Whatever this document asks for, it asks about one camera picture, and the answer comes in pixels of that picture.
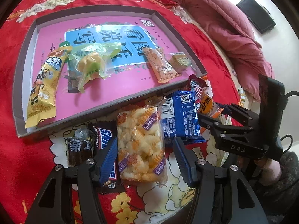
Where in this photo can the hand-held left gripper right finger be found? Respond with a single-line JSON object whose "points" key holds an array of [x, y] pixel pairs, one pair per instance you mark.
{"points": [[184, 163]]}

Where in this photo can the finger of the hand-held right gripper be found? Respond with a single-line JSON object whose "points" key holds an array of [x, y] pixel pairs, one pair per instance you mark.
{"points": [[210, 121], [238, 113]]}

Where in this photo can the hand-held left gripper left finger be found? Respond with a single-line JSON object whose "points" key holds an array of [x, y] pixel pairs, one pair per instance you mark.
{"points": [[108, 161]]}

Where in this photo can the orange label snack packet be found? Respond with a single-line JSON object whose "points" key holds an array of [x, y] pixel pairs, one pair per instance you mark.
{"points": [[208, 105]]}

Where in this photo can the blue cookie packet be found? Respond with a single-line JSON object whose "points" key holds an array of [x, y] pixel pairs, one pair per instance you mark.
{"points": [[182, 119]]}

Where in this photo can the brown chocolate bar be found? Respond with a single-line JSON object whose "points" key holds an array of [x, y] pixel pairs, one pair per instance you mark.
{"points": [[106, 133]]}

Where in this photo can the small dark brown candy packet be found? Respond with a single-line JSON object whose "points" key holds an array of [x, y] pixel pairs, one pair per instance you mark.
{"points": [[78, 149]]}

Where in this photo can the clear puffed rice packet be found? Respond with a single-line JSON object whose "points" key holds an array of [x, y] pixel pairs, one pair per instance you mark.
{"points": [[140, 142]]}

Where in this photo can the red swirl candy packet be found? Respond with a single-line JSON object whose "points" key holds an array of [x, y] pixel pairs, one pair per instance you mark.
{"points": [[198, 86]]}

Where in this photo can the small green cake packet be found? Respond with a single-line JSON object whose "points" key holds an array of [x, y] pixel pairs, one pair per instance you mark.
{"points": [[181, 61]]}

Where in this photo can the pink cardboard box tray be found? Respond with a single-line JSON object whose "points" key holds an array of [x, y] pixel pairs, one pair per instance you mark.
{"points": [[130, 91]]}

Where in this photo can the beige biscuit packet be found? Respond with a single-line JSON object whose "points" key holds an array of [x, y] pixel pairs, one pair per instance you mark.
{"points": [[161, 65]]}

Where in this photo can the long yellow snack packet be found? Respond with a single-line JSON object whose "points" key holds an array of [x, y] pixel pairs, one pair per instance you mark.
{"points": [[44, 88]]}

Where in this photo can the green translucent pastry packet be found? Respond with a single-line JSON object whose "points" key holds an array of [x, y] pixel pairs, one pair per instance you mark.
{"points": [[91, 65]]}

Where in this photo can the person's right hand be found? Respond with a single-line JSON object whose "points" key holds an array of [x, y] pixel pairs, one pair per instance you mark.
{"points": [[268, 171]]}

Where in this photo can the yellow green snack packet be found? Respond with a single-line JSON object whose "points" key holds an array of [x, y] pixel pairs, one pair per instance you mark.
{"points": [[241, 95]]}

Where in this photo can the person's dark patterned clothing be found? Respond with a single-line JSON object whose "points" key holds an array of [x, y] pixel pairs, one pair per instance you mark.
{"points": [[288, 168]]}

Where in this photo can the red floral blanket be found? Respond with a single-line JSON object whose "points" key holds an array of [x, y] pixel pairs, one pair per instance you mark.
{"points": [[23, 156]]}

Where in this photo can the pink quilted comforter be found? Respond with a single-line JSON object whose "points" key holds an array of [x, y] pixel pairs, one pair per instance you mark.
{"points": [[222, 28]]}

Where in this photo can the black flat screen monitor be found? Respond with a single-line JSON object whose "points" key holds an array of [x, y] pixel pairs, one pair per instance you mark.
{"points": [[255, 14]]}

